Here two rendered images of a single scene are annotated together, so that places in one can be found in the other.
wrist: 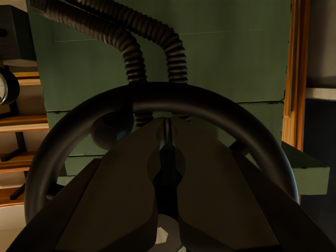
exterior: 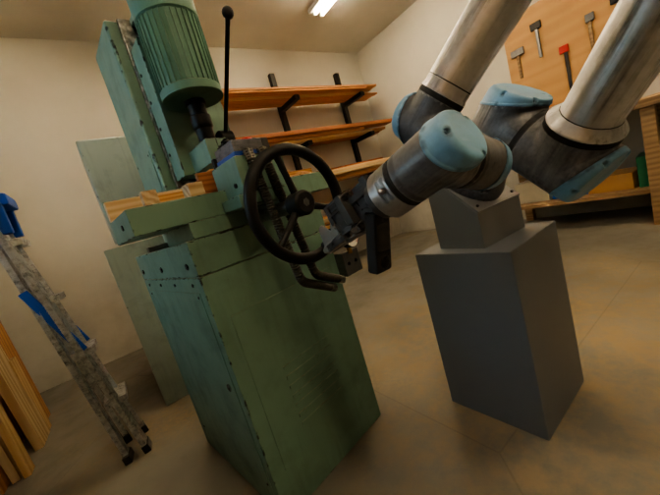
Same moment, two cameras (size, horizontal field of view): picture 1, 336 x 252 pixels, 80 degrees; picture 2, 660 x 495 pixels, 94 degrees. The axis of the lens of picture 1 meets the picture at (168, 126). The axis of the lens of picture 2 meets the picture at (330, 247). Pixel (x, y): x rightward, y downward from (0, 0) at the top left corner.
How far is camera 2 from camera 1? 0.61 m
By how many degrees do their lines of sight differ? 45
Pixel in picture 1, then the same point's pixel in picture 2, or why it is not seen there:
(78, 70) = not seen: hidden behind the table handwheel
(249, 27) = (242, 312)
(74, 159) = not seen: hidden behind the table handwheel
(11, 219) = (293, 64)
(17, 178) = (294, 117)
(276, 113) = (201, 267)
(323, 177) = (137, 225)
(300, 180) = (157, 219)
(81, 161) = not seen: hidden behind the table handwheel
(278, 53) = (217, 305)
